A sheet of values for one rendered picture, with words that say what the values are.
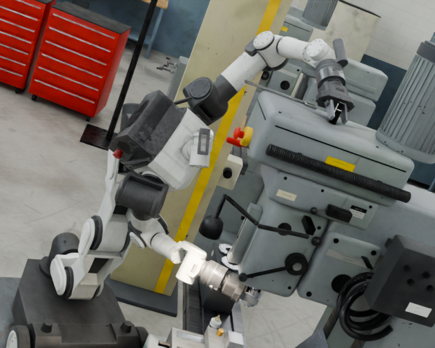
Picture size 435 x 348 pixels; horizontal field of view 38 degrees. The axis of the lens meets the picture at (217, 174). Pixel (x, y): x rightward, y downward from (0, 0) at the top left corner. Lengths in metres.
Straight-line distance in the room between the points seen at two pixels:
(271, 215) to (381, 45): 9.71
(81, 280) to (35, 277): 0.37
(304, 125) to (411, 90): 0.35
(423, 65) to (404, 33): 9.68
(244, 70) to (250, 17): 1.37
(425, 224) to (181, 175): 0.80
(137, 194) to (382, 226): 0.78
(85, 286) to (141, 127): 0.97
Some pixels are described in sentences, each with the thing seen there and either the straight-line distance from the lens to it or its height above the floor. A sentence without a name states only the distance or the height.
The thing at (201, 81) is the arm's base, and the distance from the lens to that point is 2.20.
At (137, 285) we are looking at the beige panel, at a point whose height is 0.04.
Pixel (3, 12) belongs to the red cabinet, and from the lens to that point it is 6.70.
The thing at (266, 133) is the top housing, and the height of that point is 1.83.
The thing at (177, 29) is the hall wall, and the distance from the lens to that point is 10.95.
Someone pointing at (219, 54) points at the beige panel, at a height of 1.65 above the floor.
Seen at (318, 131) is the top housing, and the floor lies 1.88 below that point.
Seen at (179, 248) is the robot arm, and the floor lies 1.25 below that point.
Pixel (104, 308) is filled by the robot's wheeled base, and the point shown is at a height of 0.57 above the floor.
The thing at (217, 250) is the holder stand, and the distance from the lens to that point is 2.61.
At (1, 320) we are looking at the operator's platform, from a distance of 3.04.
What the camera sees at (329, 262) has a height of 1.50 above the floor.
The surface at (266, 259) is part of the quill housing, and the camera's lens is 1.99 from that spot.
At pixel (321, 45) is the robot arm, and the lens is 2.03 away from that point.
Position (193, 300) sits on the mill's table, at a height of 0.93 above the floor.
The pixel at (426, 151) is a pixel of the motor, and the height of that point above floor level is 1.93.
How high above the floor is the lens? 2.30
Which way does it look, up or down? 20 degrees down
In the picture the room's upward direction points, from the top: 22 degrees clockwise
